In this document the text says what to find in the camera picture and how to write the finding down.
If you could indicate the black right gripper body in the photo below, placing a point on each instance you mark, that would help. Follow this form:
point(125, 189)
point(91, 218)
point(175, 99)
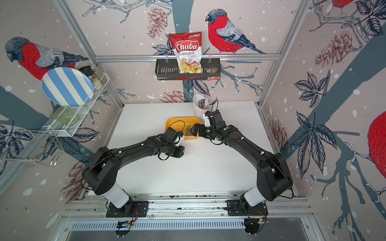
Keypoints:
point(205, 132)

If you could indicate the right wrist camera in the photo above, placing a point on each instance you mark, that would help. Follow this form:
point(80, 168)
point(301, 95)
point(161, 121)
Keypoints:
point(206, 121)

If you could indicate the white cutlery holder cup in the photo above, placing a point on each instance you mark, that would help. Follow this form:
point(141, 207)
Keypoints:
point(201, 105)

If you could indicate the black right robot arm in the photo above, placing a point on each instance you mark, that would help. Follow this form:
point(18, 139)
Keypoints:
point(273, 175)

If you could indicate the yellow plastic storage box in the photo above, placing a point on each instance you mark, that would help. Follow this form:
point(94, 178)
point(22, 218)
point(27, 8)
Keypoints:
point(183, 124)

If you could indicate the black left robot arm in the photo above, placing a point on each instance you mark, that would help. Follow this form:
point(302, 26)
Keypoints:
point(101, 172)

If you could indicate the dark lid spice jar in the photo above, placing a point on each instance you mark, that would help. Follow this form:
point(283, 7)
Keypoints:
point(88, 71)

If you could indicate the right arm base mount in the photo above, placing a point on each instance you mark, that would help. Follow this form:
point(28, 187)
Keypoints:
point(242, 208)

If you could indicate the red Chuba chips bag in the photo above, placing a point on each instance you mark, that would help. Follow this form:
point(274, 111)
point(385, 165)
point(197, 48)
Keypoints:
point(188, 51)

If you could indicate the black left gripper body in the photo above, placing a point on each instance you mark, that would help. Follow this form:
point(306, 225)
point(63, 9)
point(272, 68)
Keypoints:
point(176, 151)

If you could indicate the clear wire dish rack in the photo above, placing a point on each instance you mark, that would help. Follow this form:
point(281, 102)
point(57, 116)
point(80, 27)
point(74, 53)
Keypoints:
point(62, 134)

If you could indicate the black wall basket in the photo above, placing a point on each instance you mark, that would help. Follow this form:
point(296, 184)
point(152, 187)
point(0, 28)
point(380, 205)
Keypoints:
point(169, 70)

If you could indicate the blue white striped plate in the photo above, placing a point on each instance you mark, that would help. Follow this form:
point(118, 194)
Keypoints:
point(67, 87)

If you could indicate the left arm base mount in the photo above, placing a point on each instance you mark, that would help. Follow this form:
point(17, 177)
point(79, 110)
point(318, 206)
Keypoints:
point(135, 209)

